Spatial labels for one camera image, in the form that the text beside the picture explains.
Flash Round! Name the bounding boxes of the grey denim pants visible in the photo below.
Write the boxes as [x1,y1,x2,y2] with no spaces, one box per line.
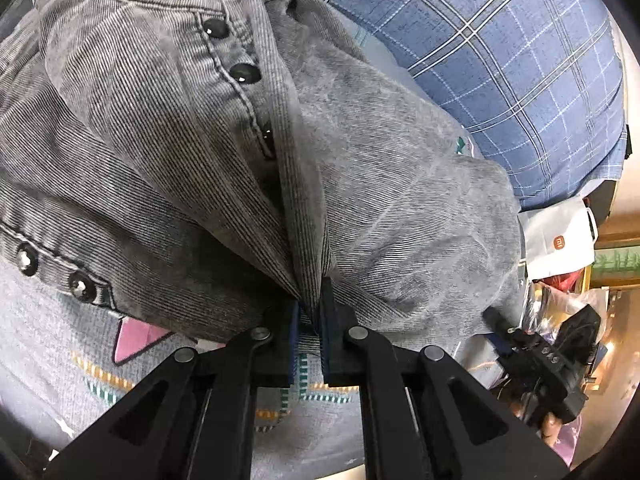
[1,0,523,348]

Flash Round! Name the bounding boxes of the right hand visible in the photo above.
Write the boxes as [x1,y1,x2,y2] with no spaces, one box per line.
[510,398,563,448]

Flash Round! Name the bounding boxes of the red and yellow packages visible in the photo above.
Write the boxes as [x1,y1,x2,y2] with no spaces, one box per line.
[521,282,610,342]

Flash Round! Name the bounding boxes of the white paper shopping bag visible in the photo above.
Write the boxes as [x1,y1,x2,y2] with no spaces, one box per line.
[518,196,599,281]

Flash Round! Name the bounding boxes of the grey patterned bed sheet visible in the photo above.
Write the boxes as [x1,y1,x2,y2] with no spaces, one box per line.
[0,253,501,480]

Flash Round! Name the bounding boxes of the blue plaid pillow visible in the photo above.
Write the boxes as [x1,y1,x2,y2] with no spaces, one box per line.
[323,0,627,209]

